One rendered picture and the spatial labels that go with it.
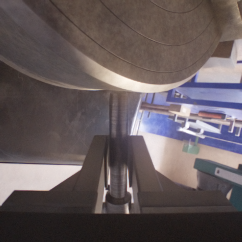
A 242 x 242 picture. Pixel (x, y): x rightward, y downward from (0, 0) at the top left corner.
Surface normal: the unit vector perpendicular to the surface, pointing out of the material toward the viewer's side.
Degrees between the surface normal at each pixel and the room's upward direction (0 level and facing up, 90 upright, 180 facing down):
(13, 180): 90
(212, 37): 90
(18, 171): 90
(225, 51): 90
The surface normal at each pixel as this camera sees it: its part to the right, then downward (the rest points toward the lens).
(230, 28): -0.38, 0.91
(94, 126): 0.66, 0.17
